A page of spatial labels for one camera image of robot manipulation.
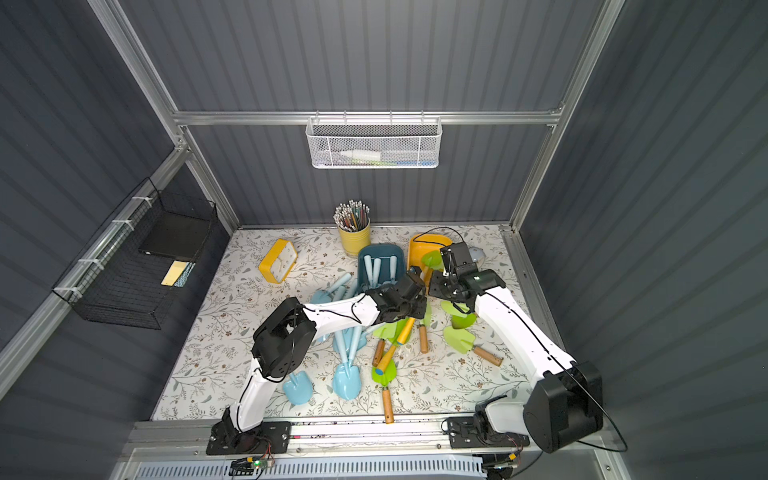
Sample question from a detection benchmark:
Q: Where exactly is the white mesh wall basket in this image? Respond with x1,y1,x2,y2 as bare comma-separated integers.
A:
305,118,443,170

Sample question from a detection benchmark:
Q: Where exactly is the light blue shovel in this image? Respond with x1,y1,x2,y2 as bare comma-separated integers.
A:
385,255,398,284
282,371,314,406
364,255,381,288
333,326,362,400

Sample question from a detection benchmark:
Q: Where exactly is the green shovel yellow handle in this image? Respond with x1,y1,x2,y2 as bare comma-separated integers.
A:
440,300,477,329

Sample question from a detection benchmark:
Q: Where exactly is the yellow sticky note pad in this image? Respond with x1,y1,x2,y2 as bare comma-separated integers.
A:
161,261,195,288

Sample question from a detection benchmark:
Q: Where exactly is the green shovel wooden handle right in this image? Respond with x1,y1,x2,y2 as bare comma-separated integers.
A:
443,327,503,367

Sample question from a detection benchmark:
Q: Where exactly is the yellow storage box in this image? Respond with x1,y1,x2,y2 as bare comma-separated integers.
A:
407,233,453,286

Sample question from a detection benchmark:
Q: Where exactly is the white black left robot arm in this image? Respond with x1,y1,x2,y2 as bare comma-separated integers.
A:
222,267,426,434

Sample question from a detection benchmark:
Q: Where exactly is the teal storage box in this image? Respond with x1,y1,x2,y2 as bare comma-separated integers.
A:
357,243,406,293

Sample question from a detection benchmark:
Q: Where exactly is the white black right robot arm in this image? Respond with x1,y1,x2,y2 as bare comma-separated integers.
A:
429,242,604,453

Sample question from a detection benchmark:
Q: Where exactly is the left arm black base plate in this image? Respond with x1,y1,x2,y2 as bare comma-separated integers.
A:
206,407,292,456

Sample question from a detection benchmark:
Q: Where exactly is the bundle of colored pencils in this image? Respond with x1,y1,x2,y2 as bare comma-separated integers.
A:
333,200,370,233

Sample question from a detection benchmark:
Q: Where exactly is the green shovel brown handle front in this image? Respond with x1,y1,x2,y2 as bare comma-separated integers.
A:
382,386,394,424

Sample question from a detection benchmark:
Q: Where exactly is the black wire wall basket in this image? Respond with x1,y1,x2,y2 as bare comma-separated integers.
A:
53,181,218,330

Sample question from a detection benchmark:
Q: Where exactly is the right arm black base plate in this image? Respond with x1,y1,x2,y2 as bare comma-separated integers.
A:
441,413,530,450

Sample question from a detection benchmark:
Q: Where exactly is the black notebook in basket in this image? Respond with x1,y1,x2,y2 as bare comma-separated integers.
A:
138,212,211,262

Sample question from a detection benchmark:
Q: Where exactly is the white bottle in mesh basket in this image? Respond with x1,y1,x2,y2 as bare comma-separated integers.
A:
339,149,382,164

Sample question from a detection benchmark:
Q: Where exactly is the yellow pencil cup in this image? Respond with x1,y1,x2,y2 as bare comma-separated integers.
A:
338,224,371,257

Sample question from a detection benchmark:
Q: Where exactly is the light blue shovel front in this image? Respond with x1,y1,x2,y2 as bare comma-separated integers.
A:
333,326,362,400

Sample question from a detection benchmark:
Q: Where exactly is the small green circuit board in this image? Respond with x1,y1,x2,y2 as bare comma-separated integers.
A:
228,456,275,479

